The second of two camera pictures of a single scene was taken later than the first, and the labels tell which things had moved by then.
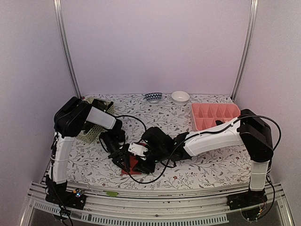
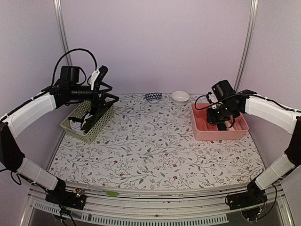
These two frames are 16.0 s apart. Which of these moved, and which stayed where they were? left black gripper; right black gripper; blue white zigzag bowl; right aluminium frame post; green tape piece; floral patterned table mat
Moved: right black gripper; left black gripper
Stayed: right aluminium frame post; blue white zigzag bowl; green tape piece; floral patterned table mat
